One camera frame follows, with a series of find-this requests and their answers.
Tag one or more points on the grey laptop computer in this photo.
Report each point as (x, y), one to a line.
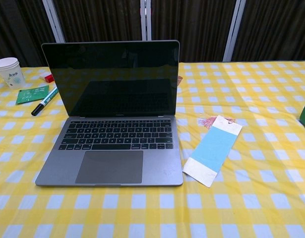
(132, 161)

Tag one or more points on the brown drink pouch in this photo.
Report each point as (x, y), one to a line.
(180, 79)

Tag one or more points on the red bookmark tassel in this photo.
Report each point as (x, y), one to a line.
(206, 122)

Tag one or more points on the blue white paper bookmark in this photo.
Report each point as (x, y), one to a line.
(214, 148)

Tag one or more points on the dark pleated curtain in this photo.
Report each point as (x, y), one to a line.
(192, 24)

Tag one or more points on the white teal marker pen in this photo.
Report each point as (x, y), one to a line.
(46, 99)

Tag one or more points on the small red white box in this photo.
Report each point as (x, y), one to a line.
(48, 78)

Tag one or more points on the green flat packet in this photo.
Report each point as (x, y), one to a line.
(30, 95)

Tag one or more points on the yellow white checked tablecloth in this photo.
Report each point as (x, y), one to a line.
(241, 210)

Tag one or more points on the white paper cup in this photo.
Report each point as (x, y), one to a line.
(11, 74)

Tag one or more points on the white screen frame post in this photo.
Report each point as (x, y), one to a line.
(54, 22)
(232, 32)
(146, 19)

